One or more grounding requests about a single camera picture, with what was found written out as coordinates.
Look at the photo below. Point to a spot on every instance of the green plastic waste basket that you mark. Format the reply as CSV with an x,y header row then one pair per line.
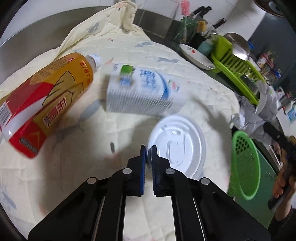
x,y
245,172

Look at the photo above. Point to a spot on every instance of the teal soap bottle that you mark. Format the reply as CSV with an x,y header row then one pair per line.
x,y
206,47

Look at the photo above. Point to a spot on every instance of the green dish rack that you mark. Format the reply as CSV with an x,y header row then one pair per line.
x,y
235,68

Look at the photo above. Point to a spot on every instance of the white ceramic plate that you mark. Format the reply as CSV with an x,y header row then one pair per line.
x,y
197,58

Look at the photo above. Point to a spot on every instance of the steel bowl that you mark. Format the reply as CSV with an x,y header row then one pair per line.
x,y
234,37

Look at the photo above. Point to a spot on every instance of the pink bottle brush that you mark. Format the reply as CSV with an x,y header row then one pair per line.
x,y
185,7

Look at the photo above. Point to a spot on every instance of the person's right hand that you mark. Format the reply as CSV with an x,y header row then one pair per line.
x,y
280,182

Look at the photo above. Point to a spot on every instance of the cream quilted cloth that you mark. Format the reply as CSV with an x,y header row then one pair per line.
x,y
92,142

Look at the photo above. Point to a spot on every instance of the white round plastic lid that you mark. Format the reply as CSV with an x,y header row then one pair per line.
x,y
181,141

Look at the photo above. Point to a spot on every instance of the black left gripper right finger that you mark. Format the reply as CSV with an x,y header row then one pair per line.
x,y
201,210

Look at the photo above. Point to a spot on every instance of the white printed milk carton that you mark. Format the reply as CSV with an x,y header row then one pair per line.
x,y
146,91

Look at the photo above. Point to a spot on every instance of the yellow red drink bottle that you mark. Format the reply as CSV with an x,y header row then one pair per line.
x,y
31,112

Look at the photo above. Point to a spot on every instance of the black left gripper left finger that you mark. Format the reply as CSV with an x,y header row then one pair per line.
x,y
96,209

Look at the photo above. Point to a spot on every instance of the grey paper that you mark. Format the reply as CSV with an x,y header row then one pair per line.
x,y
250,119

